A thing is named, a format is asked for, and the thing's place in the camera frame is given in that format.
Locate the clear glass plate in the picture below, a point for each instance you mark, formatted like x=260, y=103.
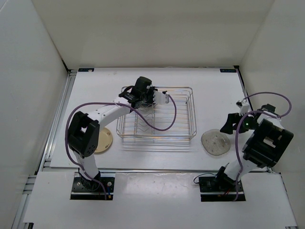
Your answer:
x=215, y=142

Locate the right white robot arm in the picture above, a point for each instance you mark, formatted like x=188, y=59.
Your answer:
x=264, y=147

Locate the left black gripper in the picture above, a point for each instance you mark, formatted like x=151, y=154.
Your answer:
x=151, y=90

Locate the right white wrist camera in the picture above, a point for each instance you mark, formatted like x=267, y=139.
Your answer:
x=243, y=106

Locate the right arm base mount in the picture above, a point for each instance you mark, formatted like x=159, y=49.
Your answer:
x=216, y=189

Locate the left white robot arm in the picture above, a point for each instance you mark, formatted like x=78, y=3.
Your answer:
x=82, y=129

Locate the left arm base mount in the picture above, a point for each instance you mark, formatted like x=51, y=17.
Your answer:
x=92, y=190

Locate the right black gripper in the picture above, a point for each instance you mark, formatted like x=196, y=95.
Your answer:
x=232, y=118

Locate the chrome wire dish rack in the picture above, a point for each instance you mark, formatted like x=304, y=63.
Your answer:
x=161, y=116

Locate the cream floral plate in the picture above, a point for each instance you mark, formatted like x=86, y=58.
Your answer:
x=105, y=141

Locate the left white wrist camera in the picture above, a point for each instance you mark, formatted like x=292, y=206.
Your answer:
x=160, y=97

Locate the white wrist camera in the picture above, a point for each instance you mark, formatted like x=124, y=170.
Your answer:
x=243, y=106
x=160, y=97

